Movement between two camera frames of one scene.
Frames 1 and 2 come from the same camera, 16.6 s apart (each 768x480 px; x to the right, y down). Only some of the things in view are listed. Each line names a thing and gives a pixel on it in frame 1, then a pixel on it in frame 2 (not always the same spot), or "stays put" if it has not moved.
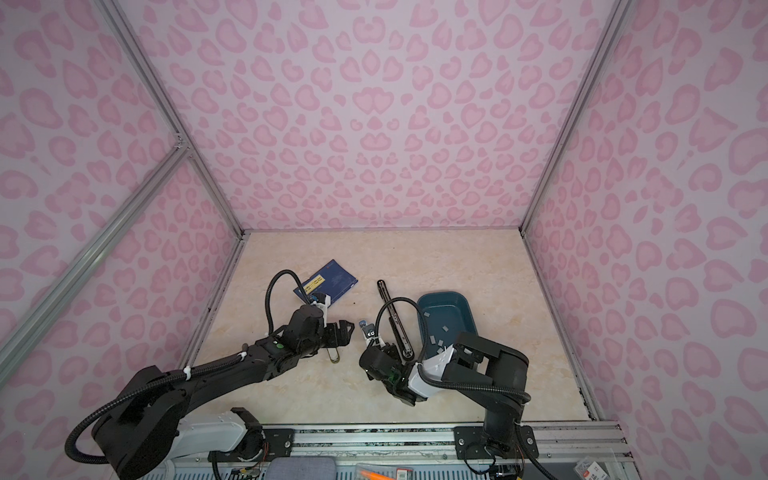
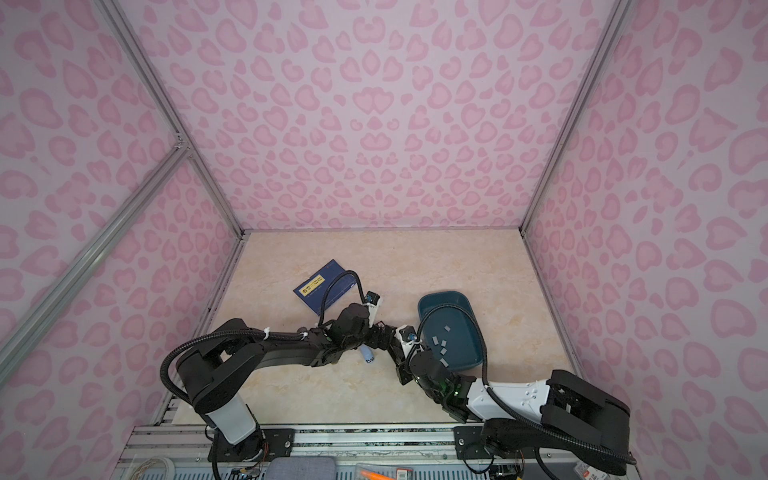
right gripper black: (391, 351) → (401, 366)
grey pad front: (302, 468) stays put
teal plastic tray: (446, 314) stays put
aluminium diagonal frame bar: (98, 246) stays put
